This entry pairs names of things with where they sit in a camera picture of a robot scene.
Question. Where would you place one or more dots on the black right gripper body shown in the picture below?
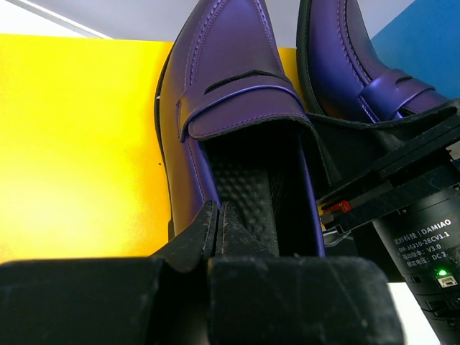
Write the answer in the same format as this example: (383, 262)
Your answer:
(396, 175)

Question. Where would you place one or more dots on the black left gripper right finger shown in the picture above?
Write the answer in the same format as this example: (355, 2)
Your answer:
(233, 239)

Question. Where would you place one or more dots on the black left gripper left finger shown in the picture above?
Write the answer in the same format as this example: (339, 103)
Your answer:
(194, 244)

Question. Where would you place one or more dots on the purple loafer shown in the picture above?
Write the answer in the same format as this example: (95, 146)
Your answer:
(341, 75)
(233, 130)

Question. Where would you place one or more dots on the yellow top shelf board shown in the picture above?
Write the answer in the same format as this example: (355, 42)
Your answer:
(82, 174)

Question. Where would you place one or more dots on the blue shoe shelf frame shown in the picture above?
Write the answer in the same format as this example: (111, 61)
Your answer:
(427, 48)

